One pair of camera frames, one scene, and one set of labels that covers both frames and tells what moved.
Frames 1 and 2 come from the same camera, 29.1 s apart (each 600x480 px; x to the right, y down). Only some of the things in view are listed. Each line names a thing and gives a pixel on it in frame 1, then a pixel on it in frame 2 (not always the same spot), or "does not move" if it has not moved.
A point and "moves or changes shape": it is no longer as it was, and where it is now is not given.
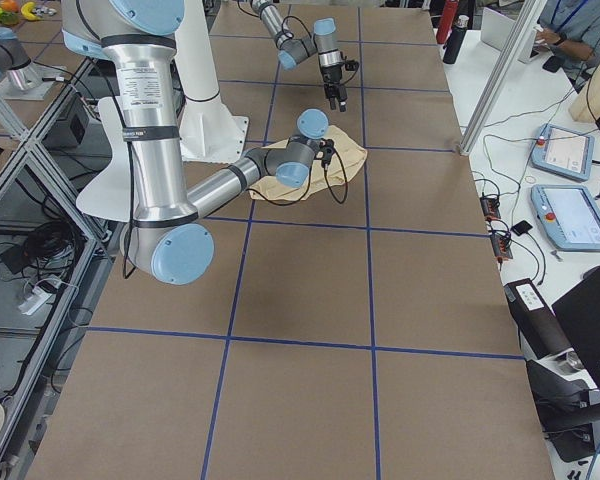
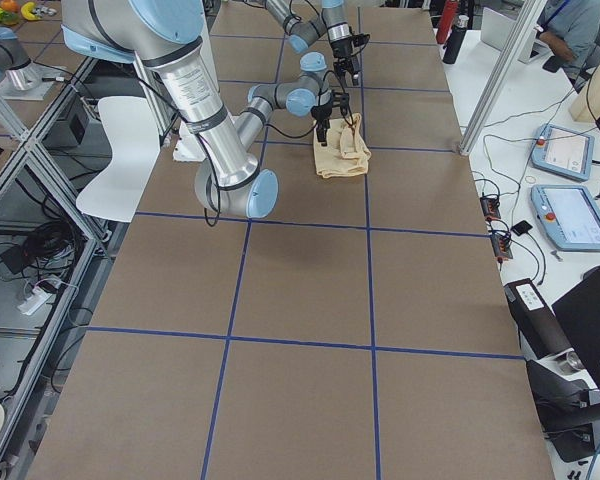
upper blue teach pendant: x=564 y=152 does not move
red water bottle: x=446 y=20 does not move
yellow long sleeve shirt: x=340 y=168 moves or changes shape
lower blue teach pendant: x=571 y=219 does not move
